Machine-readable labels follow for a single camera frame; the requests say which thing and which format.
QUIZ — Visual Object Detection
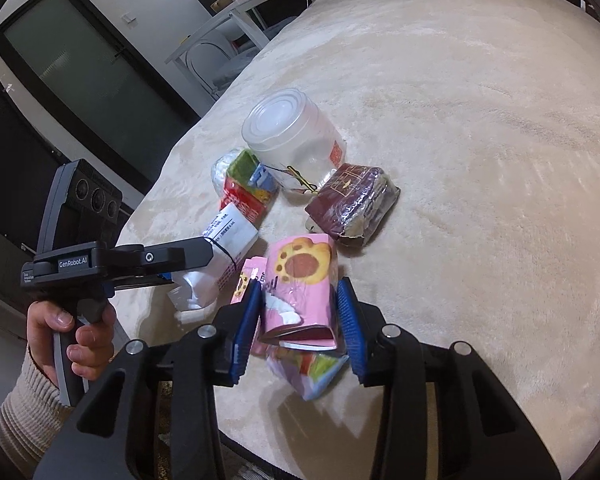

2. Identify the colourful snack packet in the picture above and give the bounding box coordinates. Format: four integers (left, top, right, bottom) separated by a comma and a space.
210, 147, 281, 224

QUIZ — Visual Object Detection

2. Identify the pink paw print packet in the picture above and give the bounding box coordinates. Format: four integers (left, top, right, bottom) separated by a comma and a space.
256, 233, 342, 352

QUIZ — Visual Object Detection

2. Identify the person's left hand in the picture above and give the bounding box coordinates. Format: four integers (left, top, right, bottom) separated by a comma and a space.
26, 300, 119, 390

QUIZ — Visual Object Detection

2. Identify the white plastic packet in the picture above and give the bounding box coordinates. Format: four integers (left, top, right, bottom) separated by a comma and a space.
167, 203, 261, 312

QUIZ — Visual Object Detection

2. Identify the frosted glass door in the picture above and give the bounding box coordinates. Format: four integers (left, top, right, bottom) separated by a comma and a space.
0, 0, 202, 196

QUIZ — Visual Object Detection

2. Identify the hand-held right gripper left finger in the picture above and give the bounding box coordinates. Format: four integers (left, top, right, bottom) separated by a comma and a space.
32, 280, 266, 480

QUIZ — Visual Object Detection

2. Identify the person's left forearm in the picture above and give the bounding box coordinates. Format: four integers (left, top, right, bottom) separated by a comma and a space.
0, 349, 76, 463

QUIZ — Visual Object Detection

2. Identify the clear plastic jar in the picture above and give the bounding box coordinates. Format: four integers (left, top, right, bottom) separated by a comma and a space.
241, 87, 347, 206

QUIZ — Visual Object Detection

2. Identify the dark red packet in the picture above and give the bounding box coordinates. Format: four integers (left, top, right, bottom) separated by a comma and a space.
304, 162, 401, 249

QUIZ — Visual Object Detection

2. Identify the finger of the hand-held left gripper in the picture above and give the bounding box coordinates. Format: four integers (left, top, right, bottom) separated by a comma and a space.
111, 272, 174, 292
106, 237, 216, 279

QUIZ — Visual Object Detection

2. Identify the pastel snack packet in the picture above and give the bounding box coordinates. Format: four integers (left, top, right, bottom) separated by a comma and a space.
265, 342, 351, 401

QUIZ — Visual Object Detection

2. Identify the black wardrobe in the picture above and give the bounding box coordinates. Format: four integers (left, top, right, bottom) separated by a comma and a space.
0, 67, 137, 306

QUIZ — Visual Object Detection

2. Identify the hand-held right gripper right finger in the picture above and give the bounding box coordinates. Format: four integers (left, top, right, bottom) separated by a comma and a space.
334, 277, 563, 480

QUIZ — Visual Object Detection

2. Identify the white desk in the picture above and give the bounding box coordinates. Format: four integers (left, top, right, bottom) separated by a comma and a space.
165, 0, 317, 102

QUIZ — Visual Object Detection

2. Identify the clear chair with grey cushion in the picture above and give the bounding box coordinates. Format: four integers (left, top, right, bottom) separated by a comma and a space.
186, 35, 262, 102

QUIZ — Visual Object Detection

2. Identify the small pink packet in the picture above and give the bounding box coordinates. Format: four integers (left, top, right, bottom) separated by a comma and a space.
230, 256, 269, 306

